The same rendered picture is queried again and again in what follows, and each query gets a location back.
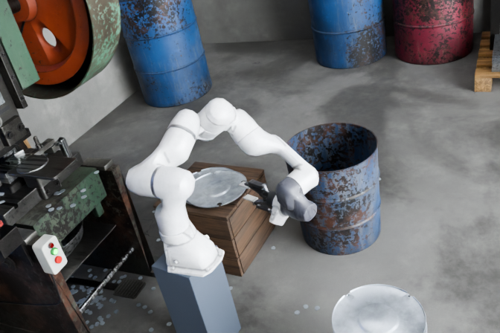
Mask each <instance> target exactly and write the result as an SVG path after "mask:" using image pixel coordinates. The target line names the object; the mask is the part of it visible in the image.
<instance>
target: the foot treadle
mask: <svg viewBox="0 0 500 333"><path fill-rule="evenodd" d="M66 283H70V284H75V285H84V286H88V287H94V288H96V287H97V286H98V285H99V284H100V283H101V282H99V281H94V280H89V279H79V278H74V277H69V278H68V280H67V281H66ZM145 285H146V282H145V281H143V280H139V279H131V278H127V277H126V278H124V279H123V280H122V281H121V282H120V284H114V283H109V282H108V283H107V284H106V285H105V286H104V287H103V289H108V290H113V292H112V293H113V295H115V296H119V297H125V298H129V299H133V300H134V299H135V298H136V297H137V296H138V295H139V293H140V292H141V290H142V289H143V288H144V286H145Z"/></svg>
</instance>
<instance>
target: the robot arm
mask: <svg viewBox="0 0 500 333"><path fill-rule="evenodd" d="M223 131H227V132H229V134H230V136H231V137H232V139H233V140H234V142H235V143H236V144H237V145H238V146H239V147H240V148H241V149H242V151H243V152H245V153H246V154H247V155H252V156H259V155H265V154H269V153H272V154H277V155H279V156H281V157H282V159H284V160H285V161H286V162H287V163H288V164H289V165H290V166H291V167H292V168H293V169H294V170H293V171H292V172H291V173H290V174H289V175H288V176H287V177H285V179H283V180H282V181H281V182H280V183H278V184H277V186H276V188H275V189H276V191H271V190H268V189H267V187H266V186H267V183H261V182H259V181H256V180H254V179H251V180H250V181H249V182H245V181H243V182H241V183H240V184H238V185H239V186H241V187H245V188H247V189H250V188H251V189H252V190H254V191H255V192H256V193H258V194H259V196H261V197H262V198H263V199H258V198H257V197H254V196H252V195H249V194H247V195H245V196H244V197H243V199H245V200H248V201H250V202H251V203H253V205H257V206H256V208H257V209H260V210H265V211H267V212H269V213H271V216H270V219H269V222H271V223H273V224H276V225H280V226H282V225H283V224H284V223H285V221H286V220H287V218H288V217H291V218H292V219H296V220H299V221H301V222H308V221H310V220H311V219H312V218H314V216H315V215H316V212H317V206H316V204H315V203H313V202H312V201H309V200H307V198H306V197H305V196H304V195H305V194H306V193H307V192H309V191H310V190H311V189H312V188H313V187H315V186H317V185H318V180H319V177H318V172H317V171H316V169H315V168H314V167H313V166H311V165H310V164H308V163H307V162H306V161H305V160H304V159H303V158H302V157H301V156H299V155H298V154H297V153H296V152H295V151H294V150H293V149H292V148H290V147H289V146H288V145H287V144H286V143H285V142H284V141H283V140H281V139H280V138H279V137H278V136H277V135H271V134H269V133H268V132H265V131H263V130H262V129H261V128H260V127H259V126H258V125H257V124H256V122H255V121H254V120H253V118H252V117H250V116H249V115H248V114H247V113H246V112H245V111H243V110H242V109H235V108H234V107H233V106H232V105H231V104H230V103H229V102H227V101H226V100H224V99H223V98H215V99H213V100H211V101H210V102H209V103H208V104H207V105H206V106H205V107H204V108H203V109H202V110H201V111H200V112H199V113H198V114H197V113H195V112H194V111H192V110H189V109H183V110H181V111H179V112H178V113H177V115H176V116H175V117H174V118H173V119H172V120H171V122H170V125H169V126H168V127H167V129H166V132H165V134H164V137H163V138H162V140H161V142H160V144H159V145H158V147H157V148H156V149H155V151H154V152H153V153H152V154H151V155H150V156H149V157H148V158H146V159H145V160H144V161H142V162H141V163H140V164H138V165H136V166H134V167H133V168H131V169H129V171H128V173H127V176H126V186H127V188H128V190H129V191H130V192H131V193H134V194H137V195H139V196H146V197H151V198H159V199H160V200H161V203H160V204H159V205H158V206H157V208H156V211H155V214H154V215H155V218H156V222H157V225H158V228H159V234H160V237H161V240H162V241H163V243H164V252H165V256H166V263H167V272H169V273H175V274H184V275H190V276H196V277H204V276H206V275H208V274H209V273H211V272H213V270H214V269H215V268H216V267H217V266H218V264H219V263H220V262H221V261H222V258H223V256H224V253H225V252H224V250H222V249H219V248H217V247H215V245H214V243H213V242H212V241H211V240H210V239H209V236H208V235H203V234H201V233H200V232H199V231H198V230H196V228H195V227H194V226H193V224H192V223H191V221H190V219H189V218H188V213H187V210H186V207H185V205H186V200H187V198H189V197H190V196H191V195H192V193H193V191H194V186H195V179H194V177H193V174H192V173H191V172H190V171H187V170H185V169H181V168H178V167H177V166H178V165H180V164H183V163H184V162H185V161H186V160H187V159H188V157H189V155H190V152H191V150H192V148H193V145H194V143H195V141H196V139H200V140H203V141H209V140H213V139H214V138H215V137H216V136H217V135H218V134H220V133H221V132H223Z"/></svg>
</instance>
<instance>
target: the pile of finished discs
mask: <svg viewBox="0 0 500 333"><path fill-rule="evenodd" d="M219 170H232V169H229V168H226V167H211V168H207V169H202V171H200V172H195V173H193V177H194V179H195V180H196V179H197V178H199V177H200V176H202V175H205V174H207V173H209V172H210V173H213V174H212V176H214V175H216V174H214V173H215V172H216V171H219Z"/></svg>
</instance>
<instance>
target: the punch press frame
mask: <svg viewBox="0 0 500 333"><path fill-rule="evenodd" d="M0 43H1V46H2V48H3V50H4V52H5V54H6V57H7V59H8V62H9V63H10V66H11V68H12V70H13V73H14V75H15V76H16V80H17V82H18V84H19V87H20V89H21V90H24V89H26V88H27V87H28V86H30V85H32V84H34V83H35V82H37V81H38V80H40V78H39V75H38V73H37V71H36V68H35V66H34V63H33V61H32V59H31V55H30V54H29V52H28V49H27V46H26V44H25V41H24V39H23V37H22V35H21V32H20V30H19V27H18V25H17V23H16V20H15V18H14V16H13V13H12V11H11V9H10V5H9V4H8V2H7V0H0ZM95 171H97V168H94V167H85V166H79V167H78V168H77V169H76V170H75V171H74V172H73V173H72V174H70V176H68V177H67V178H66V179H65V180H64V181H63V182H62V183H61V185H62V186H61V187H60V188H59V189H58V190H57V191H56V192H59V191H60V190H63V189H65V191H64V192H63V193H60V194H59V195H54V194H53V195H52V196H51V197H49V198H48V199H45V200H44V199H42V200H41V201H40V202H39V203H38V204H36V205H35V206H34V207H33V208H32V209H31V210H29V211H28V212H27V213H26V214H25V215H24V216H23V217H21V218H20V220H18V221H17V222H16V223H15V224H14V225H13V226H17V227H19V228H24V229H29V230H35V231H36V232H37V234H38V235H37V236H43V235H44V234H47V235H52V236H56V238H57V240H58V242H59V244H60V247H61V248H62V251H63V253H65V248H64V247H63V244H62V242H61V241H62V240H63V239H64V238H65V237H66V236H67V235H68V234H69V233H70V232H71V231H72V230H73V229H74V228H75V227H76V226H77V225H78V224H79V223H80V222H81V221H82V220H83V219H84V218H85V217H86V216H87V215H88V214H89V213H90V212H91V211H93V213H94V216H95V217H100V216H101V215H102V214H103V213H104V210H103V207H102V205H101V203H100V202H101V201H102V200H103V199H104V198H105V197H106V196H107V194H106V191H105V189H104V186H103V183H102V181H101V179H100V176H99V174H94V172H95ZM82 189H86V191H85V192H83V193H82V192H81V190H82ZM83 195H86V197H85V198H81V196H83ZM47 204H51V206H50V207H45V206H46V205H47ZM71 204H76V206H75V207H70V205H71ZM61 206H62V209H60V210H57V208H58V207H61ZM52 207H53V208H54V210H52V211H51V212H49V211H48V210H49V209H50V208H52ZM133 251H134V248H132V247H130V248H129V249H128V251H127V252H126V253H125V254H124V255H123V256H122V257H121V259H120V260H119V261H118V262H117V264H116V265H115V266H114V267H113V269H112V270H111V271H110V272H109V273H108V274H107V275H106V276H105V278H104V279H103V280H102V281H101V283H100V284H99V285H98V286H97V287H96V289H95V290H94V291H93V292H92V293H91V294H90V296H89V297H88V298H87V299H86V301H85V302H84V303H83V304H82V305H81V307H79V310H80V312H81V314H82V313H83V312H84V311H85V310H86V308H87V307H88V306H89V304H90V303H91V302H92V301H93V299H94V298H95V297H96V296H97V295H98V294H99V293H100V291H101V290H102V289H103V287H104V286H105V285H106V284H107V282H108V281H110V279H111V278H112V277H113V276H114V274H115V273H116V272H117V270H118V269H119V268H120V267H121V266H122V264H124V262H125V261H126V260H127V258H128V257H129V256H130V255H131V253H132V252H133Z"/></svg>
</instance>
